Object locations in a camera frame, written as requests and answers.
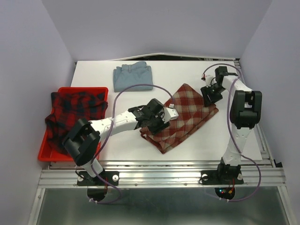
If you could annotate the red navy plaid skirt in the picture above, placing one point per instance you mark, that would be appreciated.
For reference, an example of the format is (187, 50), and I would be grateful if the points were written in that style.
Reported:
(68, 109)

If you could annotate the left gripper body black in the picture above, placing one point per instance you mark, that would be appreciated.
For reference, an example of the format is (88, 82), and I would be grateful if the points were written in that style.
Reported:
(156, 120)

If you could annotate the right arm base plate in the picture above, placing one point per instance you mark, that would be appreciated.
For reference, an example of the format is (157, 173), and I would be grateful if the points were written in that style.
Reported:
(213, 177)

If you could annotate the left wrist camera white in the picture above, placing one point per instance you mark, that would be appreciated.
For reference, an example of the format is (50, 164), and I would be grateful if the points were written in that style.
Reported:
(169, 114)

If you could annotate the red cream plaid skirt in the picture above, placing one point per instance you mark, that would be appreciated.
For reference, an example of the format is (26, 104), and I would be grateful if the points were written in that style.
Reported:
(192, 116)

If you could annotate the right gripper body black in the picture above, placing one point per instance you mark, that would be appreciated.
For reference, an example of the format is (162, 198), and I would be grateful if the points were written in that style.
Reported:
(214, 89)

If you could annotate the aluminium frame rail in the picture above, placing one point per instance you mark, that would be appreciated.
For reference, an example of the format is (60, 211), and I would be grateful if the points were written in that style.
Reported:
(153, 174)

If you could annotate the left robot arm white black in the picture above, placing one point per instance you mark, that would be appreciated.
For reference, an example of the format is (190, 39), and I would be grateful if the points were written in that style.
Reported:
(82, 140)

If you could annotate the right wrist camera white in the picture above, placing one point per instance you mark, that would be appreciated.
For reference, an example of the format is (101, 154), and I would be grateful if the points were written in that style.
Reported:
(209, 80)

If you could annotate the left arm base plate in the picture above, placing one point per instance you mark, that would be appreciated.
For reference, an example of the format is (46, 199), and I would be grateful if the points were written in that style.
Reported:
(84, 179)

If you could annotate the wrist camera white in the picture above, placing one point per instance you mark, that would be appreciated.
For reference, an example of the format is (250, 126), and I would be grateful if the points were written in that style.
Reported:
(209, 80)
(169, 114)

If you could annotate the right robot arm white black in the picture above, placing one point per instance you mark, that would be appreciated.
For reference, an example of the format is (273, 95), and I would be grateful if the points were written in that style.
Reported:
(243, 113)

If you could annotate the light blue denim skirt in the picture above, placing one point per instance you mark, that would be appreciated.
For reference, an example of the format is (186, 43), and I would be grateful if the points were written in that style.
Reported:
(138, 74)

